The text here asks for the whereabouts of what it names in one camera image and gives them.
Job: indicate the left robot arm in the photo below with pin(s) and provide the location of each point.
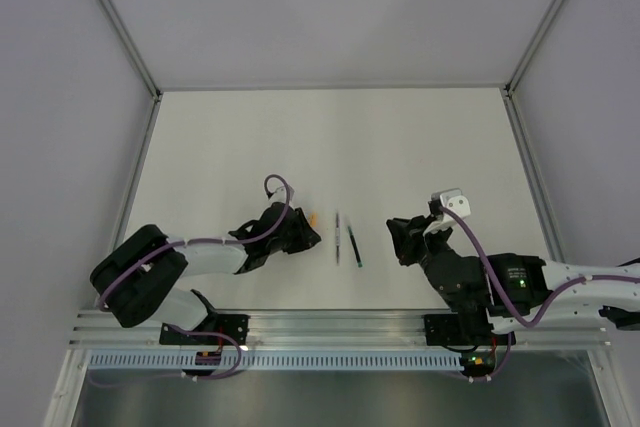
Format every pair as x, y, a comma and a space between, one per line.
137, 282

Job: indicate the aluminium mounting rail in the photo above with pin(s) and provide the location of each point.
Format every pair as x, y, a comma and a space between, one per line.
289, 329

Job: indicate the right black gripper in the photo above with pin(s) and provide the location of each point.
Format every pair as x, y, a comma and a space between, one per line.
407, 236

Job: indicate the white slotted cable duct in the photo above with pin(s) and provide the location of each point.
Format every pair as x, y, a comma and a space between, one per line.
285, 360

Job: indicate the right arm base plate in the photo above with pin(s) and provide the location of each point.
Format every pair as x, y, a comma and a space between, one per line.
461, 330

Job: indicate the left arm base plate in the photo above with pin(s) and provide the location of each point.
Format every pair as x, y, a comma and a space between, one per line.
234, 326

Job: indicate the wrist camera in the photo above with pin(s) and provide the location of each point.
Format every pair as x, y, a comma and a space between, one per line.
282, 194
451, 200

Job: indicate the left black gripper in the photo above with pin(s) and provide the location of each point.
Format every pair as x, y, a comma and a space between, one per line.
307, 238

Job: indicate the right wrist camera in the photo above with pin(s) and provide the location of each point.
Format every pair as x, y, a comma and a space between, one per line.
451, 200

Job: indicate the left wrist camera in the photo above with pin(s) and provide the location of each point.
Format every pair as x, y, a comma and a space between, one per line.
282, 194

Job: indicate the right aluminium frame post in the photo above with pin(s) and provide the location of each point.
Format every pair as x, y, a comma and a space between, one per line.
538, 190

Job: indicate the green pen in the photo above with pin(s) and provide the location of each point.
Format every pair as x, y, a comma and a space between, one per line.
354, 246

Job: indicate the grey purple pen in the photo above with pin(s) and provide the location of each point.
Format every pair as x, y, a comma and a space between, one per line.
337, 237

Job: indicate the left aluminium frame post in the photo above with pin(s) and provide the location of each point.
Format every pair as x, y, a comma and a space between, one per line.
144, 133

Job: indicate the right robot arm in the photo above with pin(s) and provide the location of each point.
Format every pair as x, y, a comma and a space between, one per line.
491, 297

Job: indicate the aluminium frame post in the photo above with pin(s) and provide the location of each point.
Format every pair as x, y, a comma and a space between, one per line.
538, 190
144, 133

